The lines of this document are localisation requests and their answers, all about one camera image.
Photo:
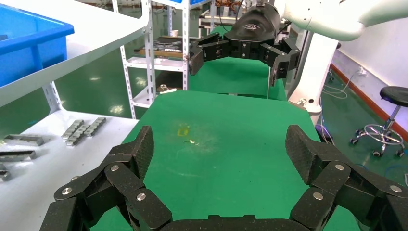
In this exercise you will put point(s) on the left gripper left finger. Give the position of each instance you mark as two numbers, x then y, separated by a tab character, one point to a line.
124	178

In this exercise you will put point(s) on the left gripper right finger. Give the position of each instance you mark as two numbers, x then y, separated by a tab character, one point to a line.
331	172

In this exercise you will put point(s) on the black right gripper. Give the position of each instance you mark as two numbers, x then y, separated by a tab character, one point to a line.
255	28

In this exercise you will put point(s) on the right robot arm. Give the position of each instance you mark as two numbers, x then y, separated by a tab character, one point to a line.
334	16

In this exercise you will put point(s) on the assorted metal parts pile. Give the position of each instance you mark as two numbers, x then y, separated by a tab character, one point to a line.
165	47

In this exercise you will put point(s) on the green covered table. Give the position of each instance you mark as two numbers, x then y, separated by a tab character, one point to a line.
236	79

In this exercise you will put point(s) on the grey toothed metal bar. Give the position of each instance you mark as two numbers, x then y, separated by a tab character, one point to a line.
79	135
72	129
95	126

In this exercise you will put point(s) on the white robot torso column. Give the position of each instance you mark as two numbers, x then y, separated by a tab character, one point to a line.
315	73

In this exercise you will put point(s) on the small white cup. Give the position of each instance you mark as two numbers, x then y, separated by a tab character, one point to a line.
174	33

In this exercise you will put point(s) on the small white debris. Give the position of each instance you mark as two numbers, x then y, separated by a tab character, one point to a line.
192	141

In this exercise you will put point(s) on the white storage rack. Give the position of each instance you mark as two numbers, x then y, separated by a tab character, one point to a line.
169	65

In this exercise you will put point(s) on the green cloth mat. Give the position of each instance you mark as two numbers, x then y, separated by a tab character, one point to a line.
223	143

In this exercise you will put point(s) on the black seat rolling stool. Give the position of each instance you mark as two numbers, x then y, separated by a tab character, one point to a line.
395	95

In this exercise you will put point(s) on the white metal shelf board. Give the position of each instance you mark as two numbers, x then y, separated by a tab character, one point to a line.
95	32

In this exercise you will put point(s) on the blue plastic bin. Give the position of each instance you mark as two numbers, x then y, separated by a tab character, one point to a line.
32	47

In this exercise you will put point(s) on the white perforated angle post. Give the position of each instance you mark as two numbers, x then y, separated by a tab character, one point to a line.
53	97
150	63

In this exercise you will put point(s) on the white wall outlet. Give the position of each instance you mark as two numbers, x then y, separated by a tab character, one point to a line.
362	70

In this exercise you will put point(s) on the grey metal rail bar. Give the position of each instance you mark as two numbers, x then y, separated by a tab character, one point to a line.
24	139
17	156
3	177

